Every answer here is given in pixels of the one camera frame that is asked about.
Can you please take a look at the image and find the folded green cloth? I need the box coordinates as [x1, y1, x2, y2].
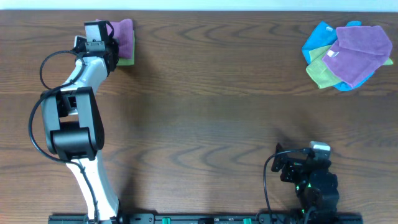
[117, 32, 136, 66]

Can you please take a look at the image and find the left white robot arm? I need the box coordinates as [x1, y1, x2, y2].
[35, 35, 123, 223]

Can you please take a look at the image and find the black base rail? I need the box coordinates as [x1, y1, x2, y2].
[48, 213, 364, 224]

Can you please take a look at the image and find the blue cloth on pile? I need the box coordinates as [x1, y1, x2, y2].
[302, 22, 374, 91]

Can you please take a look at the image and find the purple cloth on pile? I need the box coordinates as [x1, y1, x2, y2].
[322, 26, 392, 88]

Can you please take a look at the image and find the green cloth on pile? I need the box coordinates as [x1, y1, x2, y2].
[306, 42, 392, 89]

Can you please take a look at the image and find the purple cloth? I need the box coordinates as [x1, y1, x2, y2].
[106, 19, 134, 58]
[322, 26, 392, 88]

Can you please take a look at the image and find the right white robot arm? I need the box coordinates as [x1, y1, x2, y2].
[271, 141, 340, 223]

